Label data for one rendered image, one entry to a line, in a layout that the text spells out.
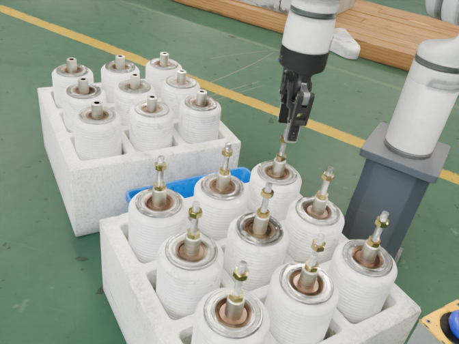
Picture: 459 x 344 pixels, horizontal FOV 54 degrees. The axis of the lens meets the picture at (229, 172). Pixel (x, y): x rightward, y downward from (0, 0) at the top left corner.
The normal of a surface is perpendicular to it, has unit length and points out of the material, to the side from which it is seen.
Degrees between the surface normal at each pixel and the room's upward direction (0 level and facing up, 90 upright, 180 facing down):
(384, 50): 90
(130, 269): 0
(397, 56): 90
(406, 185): 90
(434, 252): 0
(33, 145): 0
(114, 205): 90
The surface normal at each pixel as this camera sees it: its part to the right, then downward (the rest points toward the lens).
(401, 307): 0.12, -0.82
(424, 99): -0.52, 0.43
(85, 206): 0.46, 0.54
